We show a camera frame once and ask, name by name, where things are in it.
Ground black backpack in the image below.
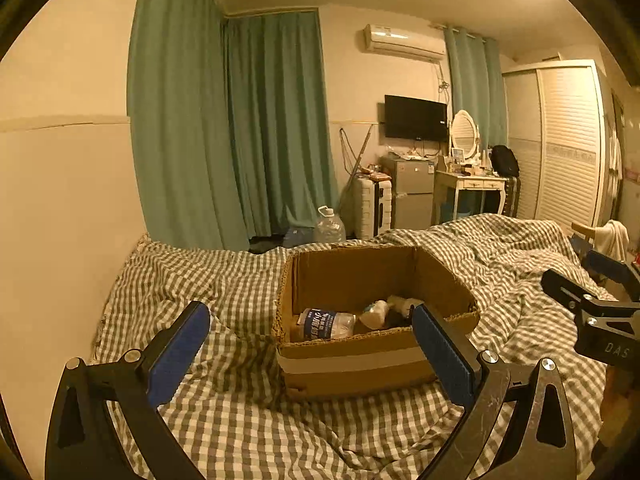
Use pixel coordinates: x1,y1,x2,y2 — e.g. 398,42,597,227
490,145,521,178

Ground dark cloth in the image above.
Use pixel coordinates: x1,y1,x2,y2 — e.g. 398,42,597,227
250,235,283,255

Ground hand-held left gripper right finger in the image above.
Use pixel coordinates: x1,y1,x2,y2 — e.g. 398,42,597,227
411,304,576,480

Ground white air conditioner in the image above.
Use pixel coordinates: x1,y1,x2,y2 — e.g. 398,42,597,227
362,23,447,61

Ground broom sticks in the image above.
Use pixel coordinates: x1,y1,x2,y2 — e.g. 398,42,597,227
340,125,375,201

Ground white suitcase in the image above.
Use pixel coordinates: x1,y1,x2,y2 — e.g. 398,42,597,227
352,175,393,240

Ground narrow green curtain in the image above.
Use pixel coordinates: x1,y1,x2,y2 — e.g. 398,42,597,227
444,25,508,148

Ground white oval mirror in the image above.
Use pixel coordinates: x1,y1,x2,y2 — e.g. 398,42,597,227
450,110,482,158

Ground black wall television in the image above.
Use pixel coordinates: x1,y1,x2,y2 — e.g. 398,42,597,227
384,94,448,142

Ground white louvred wardrobe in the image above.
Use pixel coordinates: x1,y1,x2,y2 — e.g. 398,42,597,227
501,59,613,233

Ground white dressing table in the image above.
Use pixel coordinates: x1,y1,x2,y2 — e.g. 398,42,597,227
432,167,508,226

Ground small grey fridge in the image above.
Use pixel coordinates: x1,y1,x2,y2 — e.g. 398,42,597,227
381,155,435,231

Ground small white bottle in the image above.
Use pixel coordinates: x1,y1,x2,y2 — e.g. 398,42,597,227
359,300,390,330

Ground clear plastic water bottle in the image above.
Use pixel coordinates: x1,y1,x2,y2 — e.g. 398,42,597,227
298,307,357,342

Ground green corner curtain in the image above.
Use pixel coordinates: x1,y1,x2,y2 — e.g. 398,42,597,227
222,10,341,241

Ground wooden chair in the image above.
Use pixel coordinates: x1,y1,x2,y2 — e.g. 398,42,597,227
570,222,631,261

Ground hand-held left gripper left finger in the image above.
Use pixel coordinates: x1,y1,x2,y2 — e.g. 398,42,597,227
46,300,211,480

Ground grey checkered blanket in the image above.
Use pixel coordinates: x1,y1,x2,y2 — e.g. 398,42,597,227
90,212,621,480

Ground white towel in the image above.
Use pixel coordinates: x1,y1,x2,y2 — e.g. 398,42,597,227
590,220,631,263

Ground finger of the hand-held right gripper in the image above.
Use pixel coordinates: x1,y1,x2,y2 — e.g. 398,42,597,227
585,250,640,303
541,268,601,313

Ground large clear water jug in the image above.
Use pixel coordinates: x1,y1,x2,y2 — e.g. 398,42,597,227
313,206,347,243

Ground wide green curtain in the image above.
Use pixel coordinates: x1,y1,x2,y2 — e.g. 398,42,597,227
127,0,251,251

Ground brown cardboard box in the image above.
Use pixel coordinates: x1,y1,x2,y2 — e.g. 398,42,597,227
272,244,482,401

